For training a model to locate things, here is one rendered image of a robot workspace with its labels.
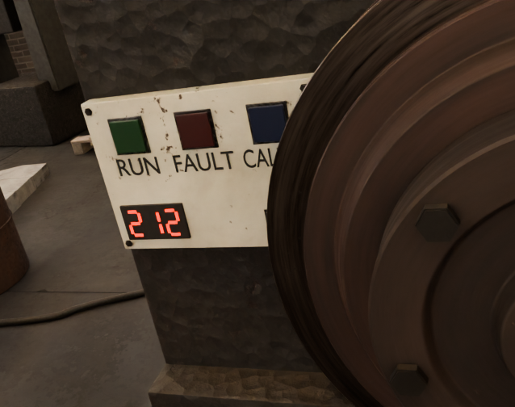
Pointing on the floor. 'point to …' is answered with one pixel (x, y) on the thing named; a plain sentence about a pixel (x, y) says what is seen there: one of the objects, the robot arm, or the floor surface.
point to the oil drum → (1, 241)
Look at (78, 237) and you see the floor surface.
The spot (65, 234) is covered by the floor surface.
